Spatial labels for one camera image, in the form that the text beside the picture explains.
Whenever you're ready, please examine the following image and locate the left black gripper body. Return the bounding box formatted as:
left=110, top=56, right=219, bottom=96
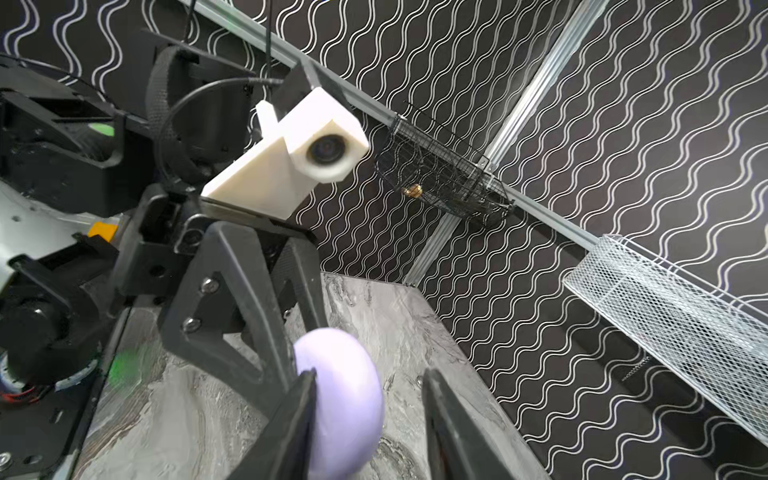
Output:
left=112, top=183, right=317, bottom=303

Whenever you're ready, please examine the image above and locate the yellow label plate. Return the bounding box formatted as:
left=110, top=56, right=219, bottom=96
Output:
left=87, top=221, right=118, bottom=242

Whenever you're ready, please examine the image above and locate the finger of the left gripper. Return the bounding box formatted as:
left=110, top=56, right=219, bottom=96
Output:
left=158, top=222, right=296, bottom=415
left=272, top=237, right=329, bottom=331

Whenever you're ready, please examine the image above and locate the white wire mesh basket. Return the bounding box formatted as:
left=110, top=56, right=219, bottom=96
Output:
left=563, top=235, right=767, bottom=443

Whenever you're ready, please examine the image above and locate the brass fitting in basket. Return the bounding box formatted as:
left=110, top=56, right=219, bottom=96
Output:
left=402, top=184, right=423, bottom=199

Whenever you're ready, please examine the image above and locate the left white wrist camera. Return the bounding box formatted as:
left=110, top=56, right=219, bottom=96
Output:
left=201, top=87, right=370, bottom=220

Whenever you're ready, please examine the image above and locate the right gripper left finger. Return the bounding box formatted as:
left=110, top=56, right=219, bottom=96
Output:
left=228, top=369, right=317, bottom=480

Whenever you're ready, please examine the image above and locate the purple round charging case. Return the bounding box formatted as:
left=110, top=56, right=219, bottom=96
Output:
left=294, top=328, right=385, bottom=479

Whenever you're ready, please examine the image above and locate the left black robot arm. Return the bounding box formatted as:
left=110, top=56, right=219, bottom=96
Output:
left=1, top=43, right=327, bottom=479

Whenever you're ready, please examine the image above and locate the black wire basket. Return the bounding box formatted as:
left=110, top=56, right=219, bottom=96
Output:
left=375, top=108, right=514, bottom=228

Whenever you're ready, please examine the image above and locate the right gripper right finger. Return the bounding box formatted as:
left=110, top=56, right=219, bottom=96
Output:
left=422, top=368, right=514, bottom=480

